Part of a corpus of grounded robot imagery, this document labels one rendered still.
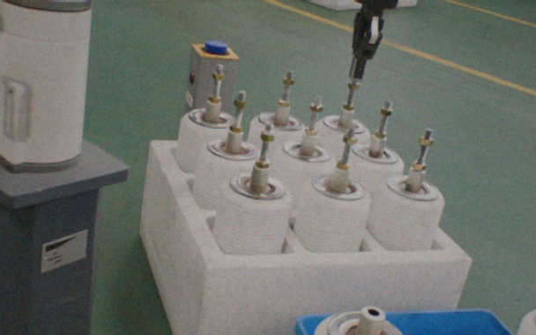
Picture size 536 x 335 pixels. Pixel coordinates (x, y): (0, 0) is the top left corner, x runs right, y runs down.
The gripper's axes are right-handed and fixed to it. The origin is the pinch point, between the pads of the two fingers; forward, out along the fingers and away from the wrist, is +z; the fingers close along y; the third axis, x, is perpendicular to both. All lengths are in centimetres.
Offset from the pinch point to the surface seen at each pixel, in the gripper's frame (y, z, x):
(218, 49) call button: -9.0, 2.8, -23.1
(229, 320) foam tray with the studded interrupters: 37.9, 25.3, -17.2
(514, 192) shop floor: -42, 35, 54
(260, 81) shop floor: -102, 35, -7
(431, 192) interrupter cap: 23.8, 9.8, 9.0
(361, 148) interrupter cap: 10.4, 9.9, 1.1
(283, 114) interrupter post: 4.5, 8.3, -11.4
